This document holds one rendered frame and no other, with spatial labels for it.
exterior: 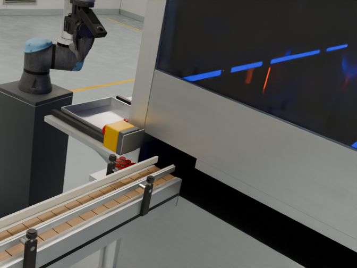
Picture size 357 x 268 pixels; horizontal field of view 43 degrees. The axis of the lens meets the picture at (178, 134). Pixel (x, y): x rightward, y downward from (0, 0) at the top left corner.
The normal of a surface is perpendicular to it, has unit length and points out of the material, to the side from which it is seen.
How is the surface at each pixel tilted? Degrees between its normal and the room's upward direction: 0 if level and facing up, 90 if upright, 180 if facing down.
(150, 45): 90
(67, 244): 90
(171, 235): 90
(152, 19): 90
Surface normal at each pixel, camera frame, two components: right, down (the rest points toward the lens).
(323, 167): -0.59, 0.22
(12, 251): 0.19, -0.90
